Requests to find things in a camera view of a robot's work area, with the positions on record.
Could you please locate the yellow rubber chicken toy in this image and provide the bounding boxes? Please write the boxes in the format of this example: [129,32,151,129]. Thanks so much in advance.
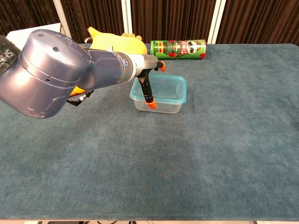
[69,85,86,97]

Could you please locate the teal table cover cloth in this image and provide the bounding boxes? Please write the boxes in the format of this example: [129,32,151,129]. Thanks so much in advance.
[0,43,299,221]

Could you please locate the blue container lid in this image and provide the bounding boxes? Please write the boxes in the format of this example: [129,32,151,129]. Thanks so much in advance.
[129,74,187,106]

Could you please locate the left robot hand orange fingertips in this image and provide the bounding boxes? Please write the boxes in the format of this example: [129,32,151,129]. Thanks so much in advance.
[134,54,166,110]

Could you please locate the white partition frame post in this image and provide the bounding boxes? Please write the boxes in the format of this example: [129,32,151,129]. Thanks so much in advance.
[53,0,72,39]
[207,0,227,44]
[121,0,133,39]

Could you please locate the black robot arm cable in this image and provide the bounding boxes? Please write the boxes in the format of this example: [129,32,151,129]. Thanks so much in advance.
[66,90,94,107]

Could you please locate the white rectangular box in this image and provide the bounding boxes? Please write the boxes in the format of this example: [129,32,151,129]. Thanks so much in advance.
[6,22,63,51]

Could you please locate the clear plastic container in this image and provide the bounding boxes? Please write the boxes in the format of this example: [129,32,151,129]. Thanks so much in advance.
[133,99,183,115]

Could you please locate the yellow plush toy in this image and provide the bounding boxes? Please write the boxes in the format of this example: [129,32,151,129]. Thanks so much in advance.
[85,27,148,56]

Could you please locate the green chips can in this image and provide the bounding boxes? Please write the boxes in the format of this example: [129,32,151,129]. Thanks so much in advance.
[150,39,207,60]

